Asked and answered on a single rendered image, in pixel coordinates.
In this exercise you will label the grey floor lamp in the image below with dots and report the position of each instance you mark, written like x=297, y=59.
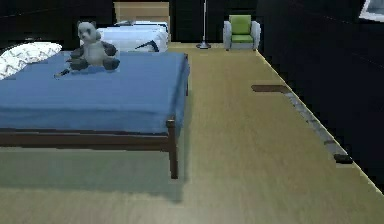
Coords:
x=204, y=33

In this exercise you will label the green and grey armchair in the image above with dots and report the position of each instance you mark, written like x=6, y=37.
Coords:
x=241, y=31

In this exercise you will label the light wooden cupboard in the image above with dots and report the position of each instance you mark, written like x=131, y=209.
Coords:
x=143, y=11

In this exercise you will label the grey panda soft toy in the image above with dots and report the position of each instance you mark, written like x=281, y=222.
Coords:
x=94, y=46

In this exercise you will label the small dark stick object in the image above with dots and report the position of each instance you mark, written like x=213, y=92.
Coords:
x=62, y=73

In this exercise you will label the white patterned pillow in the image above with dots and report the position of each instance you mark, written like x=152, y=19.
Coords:
x=10, y=66
x=33, y=51

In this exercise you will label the blue bed with wooden frame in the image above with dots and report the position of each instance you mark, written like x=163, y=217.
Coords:
x=100, y=96

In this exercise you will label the framed picture on wall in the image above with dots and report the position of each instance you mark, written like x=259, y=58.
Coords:
x=372, y=10

